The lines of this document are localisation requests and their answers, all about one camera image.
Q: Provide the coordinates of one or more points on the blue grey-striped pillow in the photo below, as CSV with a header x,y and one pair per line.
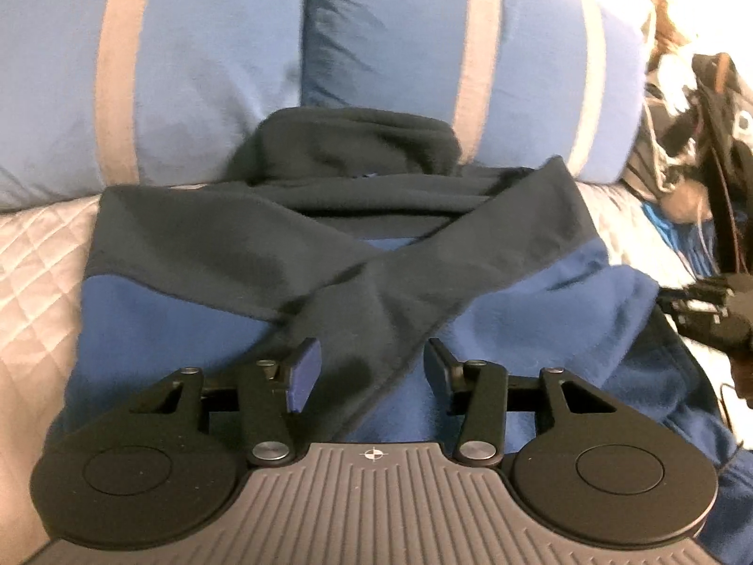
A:
x,y
206,59
400,41

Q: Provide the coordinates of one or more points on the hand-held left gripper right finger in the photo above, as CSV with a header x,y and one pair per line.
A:
x,y
436,365

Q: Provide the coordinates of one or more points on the brown plush toy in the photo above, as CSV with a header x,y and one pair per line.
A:
x,y
668,23

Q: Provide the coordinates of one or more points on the blue fleece jacket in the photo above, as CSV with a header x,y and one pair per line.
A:
x,y
353,235

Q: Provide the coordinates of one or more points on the tan plush toy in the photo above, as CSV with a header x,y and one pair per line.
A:
x,y
685,200

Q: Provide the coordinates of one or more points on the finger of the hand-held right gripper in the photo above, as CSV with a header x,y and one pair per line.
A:
x,y
694,298

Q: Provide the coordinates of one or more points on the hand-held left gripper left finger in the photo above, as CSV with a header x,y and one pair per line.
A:
x,y
303,379

